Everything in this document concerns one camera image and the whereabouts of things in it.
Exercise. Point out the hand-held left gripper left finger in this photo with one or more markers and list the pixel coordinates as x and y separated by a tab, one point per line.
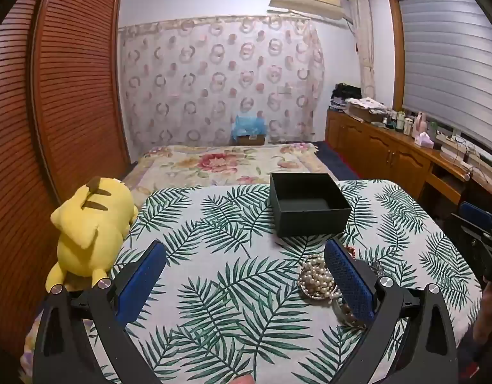
144	280

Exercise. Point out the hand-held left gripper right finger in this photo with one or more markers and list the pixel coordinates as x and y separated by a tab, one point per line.
350	284

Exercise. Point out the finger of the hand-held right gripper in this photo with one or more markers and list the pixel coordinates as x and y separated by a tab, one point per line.
476	212

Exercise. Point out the black jewelry box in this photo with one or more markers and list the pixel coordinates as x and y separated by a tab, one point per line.
310	222

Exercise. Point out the person's right hand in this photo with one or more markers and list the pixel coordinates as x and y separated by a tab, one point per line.
488	316

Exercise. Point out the person's left hand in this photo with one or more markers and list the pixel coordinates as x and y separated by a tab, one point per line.
244	380

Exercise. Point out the black chair back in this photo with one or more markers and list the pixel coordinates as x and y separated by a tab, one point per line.
484	192

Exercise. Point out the row of books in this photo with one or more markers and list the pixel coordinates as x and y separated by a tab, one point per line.
460	150

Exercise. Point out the yellow plush toy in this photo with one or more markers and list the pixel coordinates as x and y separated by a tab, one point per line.
89	228

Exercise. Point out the pink tissue box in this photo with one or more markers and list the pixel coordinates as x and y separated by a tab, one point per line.
424	140

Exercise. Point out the pink figurine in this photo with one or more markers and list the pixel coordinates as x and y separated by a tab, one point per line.
421	123

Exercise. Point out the group of cosmetic bottles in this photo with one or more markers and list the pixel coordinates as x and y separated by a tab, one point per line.
400	122

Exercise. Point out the long wooden cabinet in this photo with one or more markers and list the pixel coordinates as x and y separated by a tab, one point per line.
374	144

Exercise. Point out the dark blue floor mat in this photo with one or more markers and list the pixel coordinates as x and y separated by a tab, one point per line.
338	160

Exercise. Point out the floral bed blanket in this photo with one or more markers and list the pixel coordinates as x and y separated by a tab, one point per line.
214	164

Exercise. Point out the cardboard box with patterned cloth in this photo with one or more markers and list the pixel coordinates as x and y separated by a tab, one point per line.
364	110

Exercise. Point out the grey window blind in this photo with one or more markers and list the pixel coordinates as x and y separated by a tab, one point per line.
450	56

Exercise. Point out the small cardboard box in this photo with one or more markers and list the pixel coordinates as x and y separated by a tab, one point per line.
250	140

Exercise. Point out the stack of folded clothes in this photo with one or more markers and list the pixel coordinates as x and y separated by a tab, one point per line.
344	94

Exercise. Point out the blue plastic bag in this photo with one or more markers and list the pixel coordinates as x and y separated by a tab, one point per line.
250	124

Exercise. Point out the wooden louvered wardrobe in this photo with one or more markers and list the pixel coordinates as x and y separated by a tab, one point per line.
69	88

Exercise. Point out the narrow patterned side curtain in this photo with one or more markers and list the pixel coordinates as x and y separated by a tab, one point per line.
364	40

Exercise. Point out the wooden window frame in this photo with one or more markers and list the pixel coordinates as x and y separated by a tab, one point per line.
396	48

